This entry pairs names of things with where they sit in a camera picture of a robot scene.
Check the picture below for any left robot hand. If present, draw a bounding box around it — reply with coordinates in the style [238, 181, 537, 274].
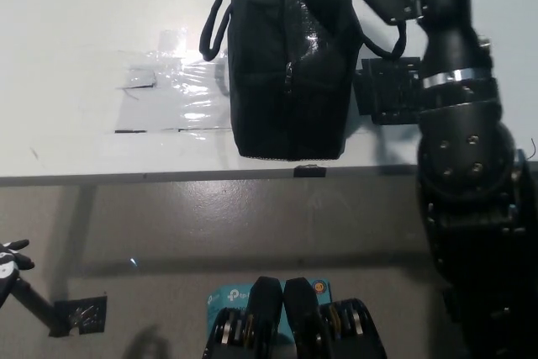
[0, 239, 35, 310]

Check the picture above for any black table leg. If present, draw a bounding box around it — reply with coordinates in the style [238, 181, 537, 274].
[10, 277, 72, 337]

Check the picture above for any large black tape patch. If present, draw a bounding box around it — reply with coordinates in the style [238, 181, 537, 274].
[354, 57, 426, 126]

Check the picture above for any small black tape strip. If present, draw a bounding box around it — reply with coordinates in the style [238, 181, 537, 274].
[293, 164, 328, 178]

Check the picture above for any teal tp-link box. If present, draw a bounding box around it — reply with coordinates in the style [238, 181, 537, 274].
[207, 281, 335, 346]

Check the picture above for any clear plastic sheet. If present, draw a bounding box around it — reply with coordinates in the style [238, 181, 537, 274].
[115, 50, 235, 135]

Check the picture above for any grey tape patch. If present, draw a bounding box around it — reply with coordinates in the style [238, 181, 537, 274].
[119, 68, 160, 92]

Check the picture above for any black floor bracket left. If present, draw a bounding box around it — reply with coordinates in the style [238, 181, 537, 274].
[49, 295, 108, 339]

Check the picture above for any black fabric bag with handles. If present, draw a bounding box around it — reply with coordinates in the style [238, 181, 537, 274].
[199, 0, 408, 163]

